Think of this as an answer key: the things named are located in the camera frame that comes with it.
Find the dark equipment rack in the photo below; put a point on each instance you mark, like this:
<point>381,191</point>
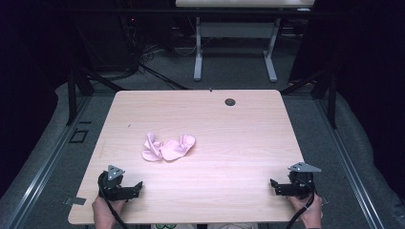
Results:
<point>129,41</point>

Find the black horizontal frame bar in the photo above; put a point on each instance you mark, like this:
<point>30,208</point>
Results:
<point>159,11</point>

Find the black metal frame post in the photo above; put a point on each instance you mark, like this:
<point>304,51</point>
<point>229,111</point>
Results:
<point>71,98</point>
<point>332,101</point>

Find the person's white clothing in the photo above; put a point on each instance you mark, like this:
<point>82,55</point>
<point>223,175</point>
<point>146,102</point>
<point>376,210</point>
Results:
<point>203,226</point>

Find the person's left hand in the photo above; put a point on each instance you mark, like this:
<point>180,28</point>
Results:
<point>103,213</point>

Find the person's right hand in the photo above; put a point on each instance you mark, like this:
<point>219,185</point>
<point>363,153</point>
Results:
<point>312,211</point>

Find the pink sock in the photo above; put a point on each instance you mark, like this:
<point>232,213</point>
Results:
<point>152,149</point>
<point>176,149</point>

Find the white desk with grey legs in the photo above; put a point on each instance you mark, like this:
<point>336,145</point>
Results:
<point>237,30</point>

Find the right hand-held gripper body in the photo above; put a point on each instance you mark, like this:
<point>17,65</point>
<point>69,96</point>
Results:
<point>301,184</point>

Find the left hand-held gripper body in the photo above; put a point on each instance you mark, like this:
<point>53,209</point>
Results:
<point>110,187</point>

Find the aluminium floor rail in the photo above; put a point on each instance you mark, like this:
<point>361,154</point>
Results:
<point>350,165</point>
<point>47,165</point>

